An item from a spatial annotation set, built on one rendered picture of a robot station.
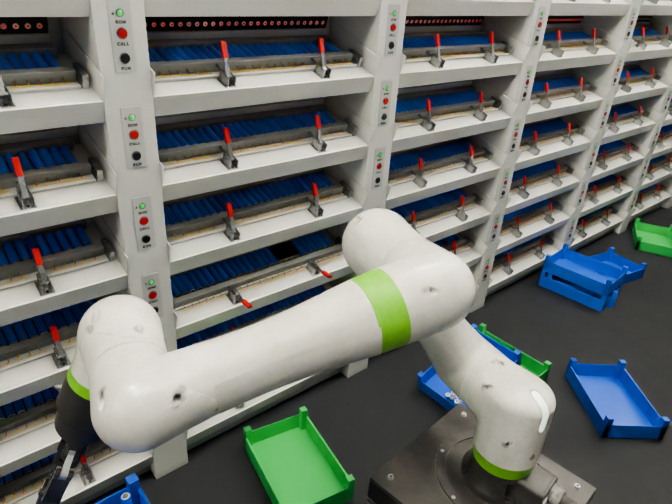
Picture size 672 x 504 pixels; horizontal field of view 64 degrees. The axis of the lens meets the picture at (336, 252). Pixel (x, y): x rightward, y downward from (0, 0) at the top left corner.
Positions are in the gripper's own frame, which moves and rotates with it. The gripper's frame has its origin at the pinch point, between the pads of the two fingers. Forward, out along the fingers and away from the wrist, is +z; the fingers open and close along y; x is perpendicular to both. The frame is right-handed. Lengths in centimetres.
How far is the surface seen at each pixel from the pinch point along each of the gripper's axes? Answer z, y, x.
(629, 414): -23, 48, -165
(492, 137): -77, 117, -104
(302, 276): -19, 69, -46
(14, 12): -61, 39, 32
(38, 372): 6.6, 34.3, 9.2
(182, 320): -6, 51, -17
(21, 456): 26.3, 29.5, 6.2
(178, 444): 31, 47, -30
